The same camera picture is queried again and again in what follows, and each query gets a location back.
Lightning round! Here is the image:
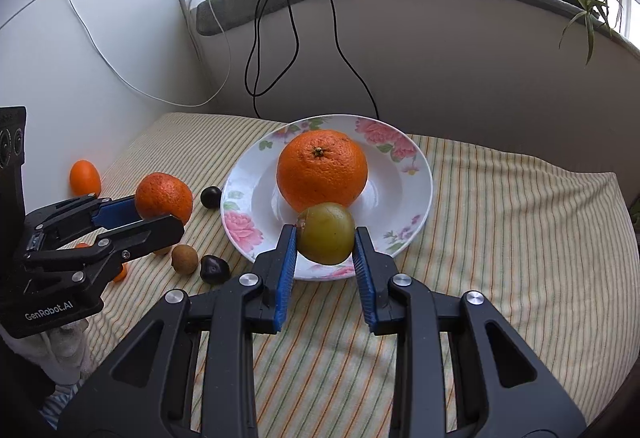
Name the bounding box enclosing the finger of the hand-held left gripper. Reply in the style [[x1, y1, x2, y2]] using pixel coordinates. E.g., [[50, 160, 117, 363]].
[[24, 215, 185, 290], [25, 195, 139, 246]]

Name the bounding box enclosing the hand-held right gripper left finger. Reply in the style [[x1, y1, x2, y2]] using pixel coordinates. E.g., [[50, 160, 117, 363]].
[[57, 224, 299, 438]]

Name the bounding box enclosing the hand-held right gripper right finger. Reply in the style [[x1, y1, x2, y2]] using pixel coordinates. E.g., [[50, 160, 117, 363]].
[[352, 225, 586, 438]]

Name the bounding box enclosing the brown kiwi fruit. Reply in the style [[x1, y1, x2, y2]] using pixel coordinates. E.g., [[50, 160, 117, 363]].
[[171, 244, 197, 275]]

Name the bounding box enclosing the green round fruit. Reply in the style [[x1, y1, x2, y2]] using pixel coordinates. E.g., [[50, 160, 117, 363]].
[[296, 202, 357, 265]]

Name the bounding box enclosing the dark glossy chestnut-shaped fruit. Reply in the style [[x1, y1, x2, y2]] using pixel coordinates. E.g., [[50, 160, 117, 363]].
[[200, 255, 231, 284]]

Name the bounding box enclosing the white floral plate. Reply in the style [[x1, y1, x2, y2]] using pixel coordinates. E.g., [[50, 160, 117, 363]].
[[220, 115, 433, 282]]

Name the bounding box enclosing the person's left forearm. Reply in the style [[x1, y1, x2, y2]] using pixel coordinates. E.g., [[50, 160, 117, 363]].
[[39, 384, 77, 430]]

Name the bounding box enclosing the person's left hand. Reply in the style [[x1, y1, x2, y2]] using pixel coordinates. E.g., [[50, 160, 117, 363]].
[[27, 317, 94, 387]]

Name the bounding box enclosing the large bumpy orange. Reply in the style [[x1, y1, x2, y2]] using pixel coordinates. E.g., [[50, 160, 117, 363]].
[[276, 129, 369, 214]]

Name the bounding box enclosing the white cable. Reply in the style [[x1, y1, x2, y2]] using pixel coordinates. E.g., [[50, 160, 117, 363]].
[[57, 0, 234, 108]]

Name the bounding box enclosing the black looped cable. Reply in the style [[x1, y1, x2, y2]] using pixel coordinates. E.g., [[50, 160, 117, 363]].
[[244, 0, 301, 119]]

